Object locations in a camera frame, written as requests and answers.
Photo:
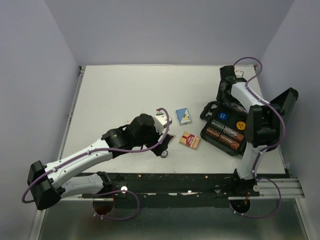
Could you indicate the black poker set case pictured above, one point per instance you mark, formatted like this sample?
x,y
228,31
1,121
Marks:
x,y
225,125

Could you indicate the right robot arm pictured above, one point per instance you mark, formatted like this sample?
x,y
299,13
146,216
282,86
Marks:
x,y
264,123

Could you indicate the tan blue chip roll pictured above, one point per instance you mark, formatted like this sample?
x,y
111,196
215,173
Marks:
x,y
233,134

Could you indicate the blue ten poker chip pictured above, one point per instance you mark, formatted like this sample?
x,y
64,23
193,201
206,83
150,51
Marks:
x,y
164,154

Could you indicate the yellow big blind button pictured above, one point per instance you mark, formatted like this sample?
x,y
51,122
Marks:
x,y
240,125

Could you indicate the brown orange chip roll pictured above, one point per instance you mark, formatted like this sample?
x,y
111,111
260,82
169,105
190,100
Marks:
x,y
229,142

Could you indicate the triangular all in button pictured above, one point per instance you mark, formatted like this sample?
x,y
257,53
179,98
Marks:
x,y
172,136

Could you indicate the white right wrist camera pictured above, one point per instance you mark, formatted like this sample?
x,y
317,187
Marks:
x,y
239,73

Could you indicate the purple white chip roll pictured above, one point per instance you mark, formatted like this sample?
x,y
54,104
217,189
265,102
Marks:
x,y
236,107

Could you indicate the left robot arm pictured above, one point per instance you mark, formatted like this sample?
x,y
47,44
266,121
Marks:
x,y
51,182

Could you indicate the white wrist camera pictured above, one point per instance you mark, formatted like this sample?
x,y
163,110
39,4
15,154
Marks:
x,y
239,73
160,121

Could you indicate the green blue chip roll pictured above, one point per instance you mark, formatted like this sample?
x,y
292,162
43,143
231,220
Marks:
x,y
217,125

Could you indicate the blue small blind button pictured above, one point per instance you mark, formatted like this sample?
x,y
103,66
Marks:
x,y
223,116

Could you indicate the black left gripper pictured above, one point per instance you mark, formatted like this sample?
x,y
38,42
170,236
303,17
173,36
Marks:
x,y
159,149

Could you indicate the orange black chip roll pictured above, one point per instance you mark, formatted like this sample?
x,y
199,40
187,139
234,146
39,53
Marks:
x,y
212,133

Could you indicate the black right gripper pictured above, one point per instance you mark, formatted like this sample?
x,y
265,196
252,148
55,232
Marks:
x,y
221,96

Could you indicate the red Texas Hold'em card deck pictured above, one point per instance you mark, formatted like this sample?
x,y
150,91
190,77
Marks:
x,y
190,140

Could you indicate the aluminium frame rail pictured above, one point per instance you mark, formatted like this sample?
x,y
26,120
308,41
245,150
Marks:
x,y
94,186

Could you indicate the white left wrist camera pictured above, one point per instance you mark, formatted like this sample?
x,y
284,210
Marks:
x,y
160,121

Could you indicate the blue playing card deck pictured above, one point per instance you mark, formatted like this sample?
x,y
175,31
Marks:
x,y
183,116

